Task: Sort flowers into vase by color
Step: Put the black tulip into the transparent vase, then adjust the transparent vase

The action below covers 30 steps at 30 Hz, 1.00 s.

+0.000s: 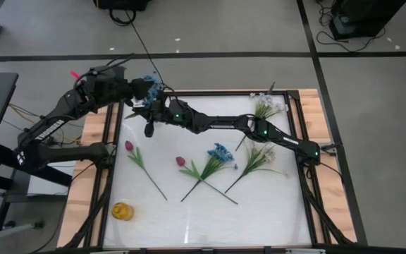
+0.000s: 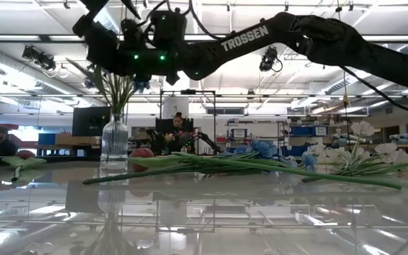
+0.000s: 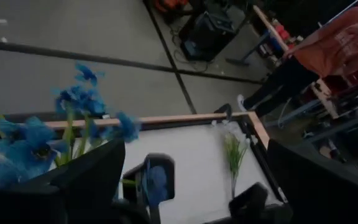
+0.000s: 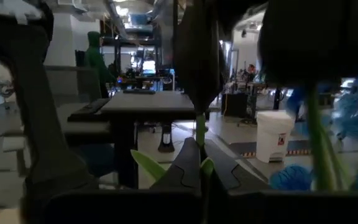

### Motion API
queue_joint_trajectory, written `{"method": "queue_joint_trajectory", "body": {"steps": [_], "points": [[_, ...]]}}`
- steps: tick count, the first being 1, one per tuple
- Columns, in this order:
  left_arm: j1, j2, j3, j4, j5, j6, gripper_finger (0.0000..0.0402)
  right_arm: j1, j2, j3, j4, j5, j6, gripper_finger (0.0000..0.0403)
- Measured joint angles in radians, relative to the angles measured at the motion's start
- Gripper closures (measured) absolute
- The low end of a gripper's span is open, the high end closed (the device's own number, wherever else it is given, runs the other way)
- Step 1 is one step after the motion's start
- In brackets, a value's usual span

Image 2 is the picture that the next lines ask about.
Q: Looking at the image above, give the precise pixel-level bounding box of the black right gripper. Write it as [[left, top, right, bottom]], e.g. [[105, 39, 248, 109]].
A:
[[72, 0, 187, 86]]

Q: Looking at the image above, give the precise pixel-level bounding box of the blue flower bunch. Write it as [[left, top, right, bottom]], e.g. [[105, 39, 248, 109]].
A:
[[81, 140, 318, 186], [83, 65, 152, 123]]

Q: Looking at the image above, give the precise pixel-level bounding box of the white flower bunch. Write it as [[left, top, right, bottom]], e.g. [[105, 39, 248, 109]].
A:
[[306, 141, 345, 169], [301, 120, 408, 188]]

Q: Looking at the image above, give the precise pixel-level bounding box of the clear glass vase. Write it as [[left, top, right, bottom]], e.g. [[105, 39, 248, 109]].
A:
[[99, 113, 130, 171]]

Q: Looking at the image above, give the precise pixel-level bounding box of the black monitor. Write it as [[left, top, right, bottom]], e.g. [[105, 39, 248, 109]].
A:
[[72, 106, 112, 137]]

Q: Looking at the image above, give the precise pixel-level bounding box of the brown cardboard box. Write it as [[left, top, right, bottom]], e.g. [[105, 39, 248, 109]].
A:
[[55, 132, 101, 146]]

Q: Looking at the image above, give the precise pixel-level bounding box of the person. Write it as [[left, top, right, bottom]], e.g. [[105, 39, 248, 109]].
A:
[[168, 111, 195, 154], [0, 125, 19, 157]]

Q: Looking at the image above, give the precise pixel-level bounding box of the blue storage box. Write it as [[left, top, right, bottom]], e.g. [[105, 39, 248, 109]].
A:
[[37, 133, 57, 146]]

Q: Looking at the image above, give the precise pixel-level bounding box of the white sign board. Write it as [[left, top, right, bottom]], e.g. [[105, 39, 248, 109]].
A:
[[230, 127, 249, 141]]

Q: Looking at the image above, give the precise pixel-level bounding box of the metal shelf with blue bins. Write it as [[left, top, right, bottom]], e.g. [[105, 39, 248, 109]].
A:
[[278, 120, 332, 149]]

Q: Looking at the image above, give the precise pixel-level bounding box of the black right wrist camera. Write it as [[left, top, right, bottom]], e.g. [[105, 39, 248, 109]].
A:
[[149, 9, 188, 51]]

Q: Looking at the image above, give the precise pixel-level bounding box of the black mounted camera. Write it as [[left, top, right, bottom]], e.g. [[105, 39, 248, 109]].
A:
[[21, 45, 57, 72], [259, 45, 283, 74]]

